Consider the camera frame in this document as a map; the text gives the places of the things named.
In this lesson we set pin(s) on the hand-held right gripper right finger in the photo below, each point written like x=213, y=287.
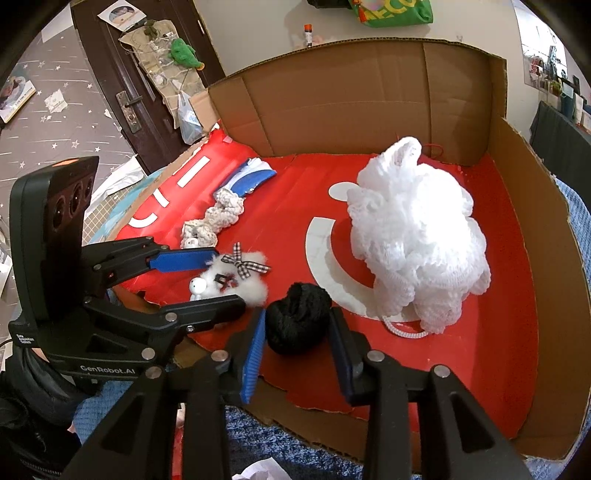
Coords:
x=340, y=360

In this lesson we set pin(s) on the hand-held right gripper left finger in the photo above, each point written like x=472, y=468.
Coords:
x=253, y=355

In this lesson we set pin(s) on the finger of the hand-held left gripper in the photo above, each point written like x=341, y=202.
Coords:
x=184, y=258
x=203, y=310

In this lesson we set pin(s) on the white fluffy walrus plush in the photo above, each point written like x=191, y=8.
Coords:
x=240, y=281

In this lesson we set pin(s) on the black yarn ball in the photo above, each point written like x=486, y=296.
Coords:
x=295, y=318

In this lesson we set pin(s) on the blue white plastic bag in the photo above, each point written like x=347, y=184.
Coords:
x=254, y=177

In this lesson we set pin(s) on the white mesh bath pouf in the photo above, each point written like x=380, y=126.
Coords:
x=415, y=230

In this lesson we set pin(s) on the brown cardboard box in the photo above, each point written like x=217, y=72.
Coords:
x=346, y=92

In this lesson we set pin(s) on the grid pattern mat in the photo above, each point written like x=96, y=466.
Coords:
x=99, y=217

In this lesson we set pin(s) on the red plastic box liner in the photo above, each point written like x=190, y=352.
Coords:
x=415, y=369

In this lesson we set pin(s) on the white plastic sheet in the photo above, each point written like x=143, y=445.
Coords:
x=115, y=180

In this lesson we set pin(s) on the clear hanging plastic bag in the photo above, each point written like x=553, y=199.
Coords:
x=189, y=122

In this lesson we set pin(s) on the beige hanging door organizer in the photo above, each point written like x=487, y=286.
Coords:
x=152, y=55

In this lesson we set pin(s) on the green plush toy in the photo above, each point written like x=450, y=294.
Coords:
x=182, y=51

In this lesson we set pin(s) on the dark wooden door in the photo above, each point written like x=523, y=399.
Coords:
x=106, y=55

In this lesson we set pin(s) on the white stick with red cap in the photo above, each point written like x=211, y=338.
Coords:
x=308, y=37

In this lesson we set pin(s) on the round photo door poster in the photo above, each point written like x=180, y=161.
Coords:
x=122, y=11

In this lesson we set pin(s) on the green tote bag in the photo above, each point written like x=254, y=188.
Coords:
x=392, y=11

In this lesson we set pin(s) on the white wall paper sheet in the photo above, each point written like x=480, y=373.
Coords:
x=55, y=99

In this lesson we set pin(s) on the wall picture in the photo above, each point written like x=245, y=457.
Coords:
x=16, y=92

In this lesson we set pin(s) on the wall mirror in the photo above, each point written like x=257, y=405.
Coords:
x=545, y=46

